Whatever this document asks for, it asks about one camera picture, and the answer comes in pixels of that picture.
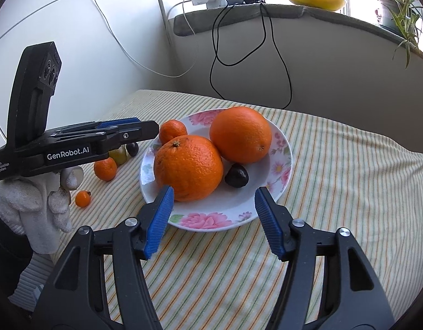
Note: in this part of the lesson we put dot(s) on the small green fruit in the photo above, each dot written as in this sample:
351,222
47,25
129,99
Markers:
120,156

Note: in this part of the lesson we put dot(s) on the striped tablecloth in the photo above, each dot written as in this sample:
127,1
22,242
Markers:
335,196

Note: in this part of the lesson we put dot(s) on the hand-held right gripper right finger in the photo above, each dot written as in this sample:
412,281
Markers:
268,223

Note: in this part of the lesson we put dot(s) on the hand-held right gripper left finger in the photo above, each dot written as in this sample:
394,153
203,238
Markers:
160,220

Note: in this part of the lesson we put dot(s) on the small tangerine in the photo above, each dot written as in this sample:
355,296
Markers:
173,130
105,169

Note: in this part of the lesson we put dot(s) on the white cabinet panel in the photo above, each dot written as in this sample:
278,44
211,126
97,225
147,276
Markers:
77,41

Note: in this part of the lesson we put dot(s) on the large orange with stem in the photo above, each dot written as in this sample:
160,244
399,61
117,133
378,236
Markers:
188,168

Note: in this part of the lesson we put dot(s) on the dark brown round fruit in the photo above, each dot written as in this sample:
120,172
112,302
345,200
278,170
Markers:
237,176

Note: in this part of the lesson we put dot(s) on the person's left hand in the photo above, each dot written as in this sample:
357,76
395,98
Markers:
36,206

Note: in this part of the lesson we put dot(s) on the potted spider plant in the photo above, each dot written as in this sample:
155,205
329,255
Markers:
386,13

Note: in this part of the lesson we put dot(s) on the dark plum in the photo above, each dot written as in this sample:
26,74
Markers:
132,149

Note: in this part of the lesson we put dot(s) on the floral white plate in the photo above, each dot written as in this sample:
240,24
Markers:
215,209

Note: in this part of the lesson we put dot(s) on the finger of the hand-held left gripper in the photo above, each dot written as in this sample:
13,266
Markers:
136,132
118,122

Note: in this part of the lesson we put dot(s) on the tiny orange kumquat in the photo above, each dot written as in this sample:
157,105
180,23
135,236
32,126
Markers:
83,199

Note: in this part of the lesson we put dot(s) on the large smooth orange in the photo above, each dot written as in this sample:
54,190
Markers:
240,134

